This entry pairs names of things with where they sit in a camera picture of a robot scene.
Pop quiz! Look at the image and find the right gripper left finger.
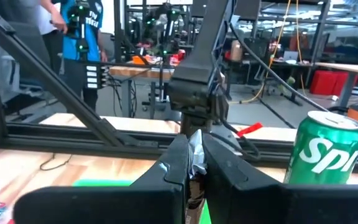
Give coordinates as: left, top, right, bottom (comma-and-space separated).
12, 134, 190, 224

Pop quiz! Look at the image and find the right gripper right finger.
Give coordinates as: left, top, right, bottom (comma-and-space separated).
202, 133, 358, 224

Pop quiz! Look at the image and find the dark Hershey's chocolate bar wrapper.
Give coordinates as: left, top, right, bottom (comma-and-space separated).
185, 129, 208, 224

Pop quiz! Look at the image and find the green plastic basket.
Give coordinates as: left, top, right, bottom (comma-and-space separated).
72, 179, 213, 224

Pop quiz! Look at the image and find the red tag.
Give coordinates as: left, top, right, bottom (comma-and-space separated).
237, 122, 264, 138

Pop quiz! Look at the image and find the green Sprite can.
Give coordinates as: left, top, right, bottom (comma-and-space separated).
283, 110, 358, 185

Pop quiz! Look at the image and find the black power strip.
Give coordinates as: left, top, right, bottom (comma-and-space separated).
85, 64, 109, 90

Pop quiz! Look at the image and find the wooden background table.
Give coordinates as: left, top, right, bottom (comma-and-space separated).
109, 63, 175, 119

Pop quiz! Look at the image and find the red box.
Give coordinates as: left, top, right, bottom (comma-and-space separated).
309, 70, 358, 96

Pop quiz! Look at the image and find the grey laptop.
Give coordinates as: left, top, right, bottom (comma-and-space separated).
283, 50, 300, 62

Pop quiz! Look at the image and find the brown cardboard box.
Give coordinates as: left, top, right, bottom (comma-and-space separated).
230, 40, 244, 62

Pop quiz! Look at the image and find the person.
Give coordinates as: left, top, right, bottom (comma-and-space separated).
59, 0, 108, 111
39, 0, 70, 75

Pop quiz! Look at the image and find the thin black cable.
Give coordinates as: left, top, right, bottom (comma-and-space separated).
39, 152, 73, 171

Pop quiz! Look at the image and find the black frame rail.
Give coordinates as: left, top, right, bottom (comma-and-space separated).
0, 123, 358, 167

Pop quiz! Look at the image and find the thick black cable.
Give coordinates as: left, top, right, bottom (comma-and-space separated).
228, 23, 331, 112

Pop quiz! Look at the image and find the black diagonal frame strut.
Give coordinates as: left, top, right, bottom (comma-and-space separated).
0, 4, 127, 147

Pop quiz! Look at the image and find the yellow hanging cable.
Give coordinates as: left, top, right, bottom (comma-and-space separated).
228, 0, 291, 105

